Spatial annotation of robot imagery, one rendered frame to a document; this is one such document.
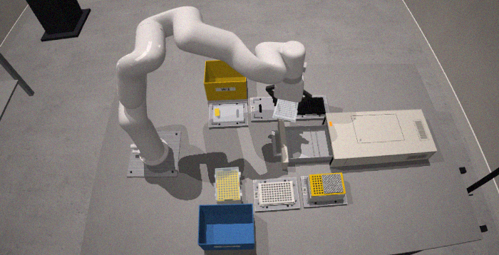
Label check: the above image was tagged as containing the blue open-top box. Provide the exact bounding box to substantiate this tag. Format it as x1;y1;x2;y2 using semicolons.
198;204;254;250

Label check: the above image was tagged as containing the yellow open-top box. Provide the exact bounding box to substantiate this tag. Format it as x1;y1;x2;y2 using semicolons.
204;60;247;100

